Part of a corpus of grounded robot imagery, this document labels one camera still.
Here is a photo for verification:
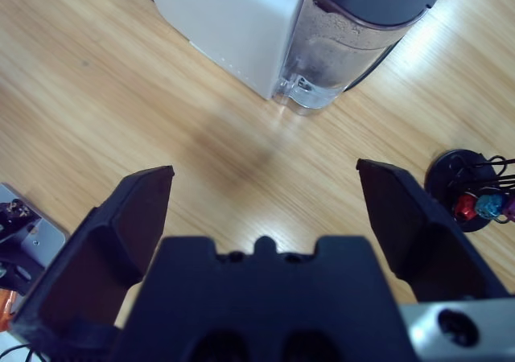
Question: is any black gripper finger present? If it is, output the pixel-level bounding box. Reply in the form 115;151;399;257
10;165;176;339
356;158;510;304

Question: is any red coffee capsule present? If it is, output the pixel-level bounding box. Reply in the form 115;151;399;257
454;194;480;222

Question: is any teal coffee capsule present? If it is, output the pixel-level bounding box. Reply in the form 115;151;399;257
476;192;508;220

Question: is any white capsule coffee machine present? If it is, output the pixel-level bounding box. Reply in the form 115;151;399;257
143;0;311;102

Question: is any black capsule holder with rods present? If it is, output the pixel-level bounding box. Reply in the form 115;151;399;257
424;148;515;235

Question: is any small orange object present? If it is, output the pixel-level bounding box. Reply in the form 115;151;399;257
0;289;18;333

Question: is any clear water tank black lid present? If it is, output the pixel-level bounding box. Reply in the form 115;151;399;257
272;0;443;118

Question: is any silver mount plate dark post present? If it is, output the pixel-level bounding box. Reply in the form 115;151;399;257
0;183;68;298

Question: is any thin black cable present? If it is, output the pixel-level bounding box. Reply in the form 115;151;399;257
0;329;46;362

